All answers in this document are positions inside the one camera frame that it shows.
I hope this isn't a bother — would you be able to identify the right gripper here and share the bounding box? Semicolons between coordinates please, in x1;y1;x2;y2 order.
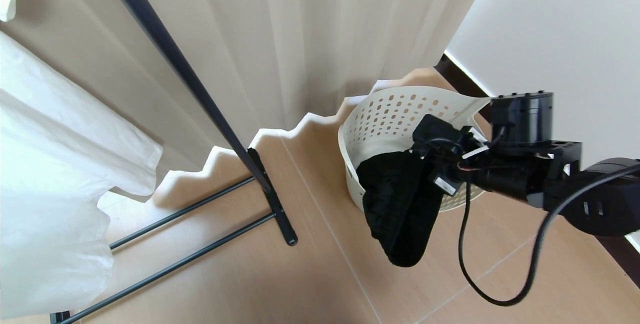
431;151;547;203

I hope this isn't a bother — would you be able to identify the black garment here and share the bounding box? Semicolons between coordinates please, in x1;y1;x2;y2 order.
356;150;446;268

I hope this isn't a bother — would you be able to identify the white garment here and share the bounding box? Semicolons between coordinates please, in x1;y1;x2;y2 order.
0;0;164;321

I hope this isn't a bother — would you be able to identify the white laundry basket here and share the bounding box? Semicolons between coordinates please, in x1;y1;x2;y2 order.
337;85;493;213

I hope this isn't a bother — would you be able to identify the black clothes rack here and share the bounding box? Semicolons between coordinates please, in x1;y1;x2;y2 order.
50;0;299;324

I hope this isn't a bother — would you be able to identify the beige curtain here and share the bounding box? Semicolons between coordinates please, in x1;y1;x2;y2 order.
0;0;496;201

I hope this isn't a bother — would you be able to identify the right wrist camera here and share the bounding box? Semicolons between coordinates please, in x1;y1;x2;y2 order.
411;114;485;161

